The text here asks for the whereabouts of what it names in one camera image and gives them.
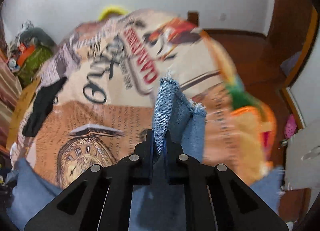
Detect blue denim jeans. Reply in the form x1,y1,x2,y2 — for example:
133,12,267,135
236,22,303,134
6,71,286,231

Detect pink slipper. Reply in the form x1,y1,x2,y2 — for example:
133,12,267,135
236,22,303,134
284,114,297,139

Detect black folded garment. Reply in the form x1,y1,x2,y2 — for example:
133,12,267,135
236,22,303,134
22,77,67,137

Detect wooden lap desk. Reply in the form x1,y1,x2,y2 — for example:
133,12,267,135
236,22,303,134
6,77,41,151

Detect newspaper print bed cover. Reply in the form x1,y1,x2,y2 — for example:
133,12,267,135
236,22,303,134
10,10,276,188

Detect pink striped curtain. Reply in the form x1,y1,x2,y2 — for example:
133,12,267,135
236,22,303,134
0,58,22,148

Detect wooden wardrobe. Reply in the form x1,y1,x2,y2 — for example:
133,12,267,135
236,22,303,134
267,0,319,129

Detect orange box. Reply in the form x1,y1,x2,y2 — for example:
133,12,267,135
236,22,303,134
17,43,36,67

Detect grey plush pillow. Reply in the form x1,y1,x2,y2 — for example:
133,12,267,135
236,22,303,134
20,27,56,48

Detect yellow foam tube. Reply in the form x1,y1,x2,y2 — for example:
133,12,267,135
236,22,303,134
98,5,129,21

